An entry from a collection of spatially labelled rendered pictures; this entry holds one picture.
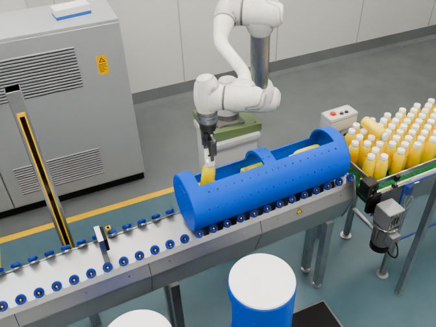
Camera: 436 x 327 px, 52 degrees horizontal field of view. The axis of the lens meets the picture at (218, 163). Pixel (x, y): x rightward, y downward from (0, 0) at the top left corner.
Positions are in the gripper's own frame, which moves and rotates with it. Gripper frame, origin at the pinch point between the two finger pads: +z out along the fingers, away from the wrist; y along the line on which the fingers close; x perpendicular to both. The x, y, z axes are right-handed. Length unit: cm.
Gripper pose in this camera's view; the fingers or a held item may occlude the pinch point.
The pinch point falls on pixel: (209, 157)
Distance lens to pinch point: 205.8
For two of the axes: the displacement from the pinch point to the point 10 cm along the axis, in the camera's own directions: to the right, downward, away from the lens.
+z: 0.3, 7.7, 6.3
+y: 4.3, 5.6, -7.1
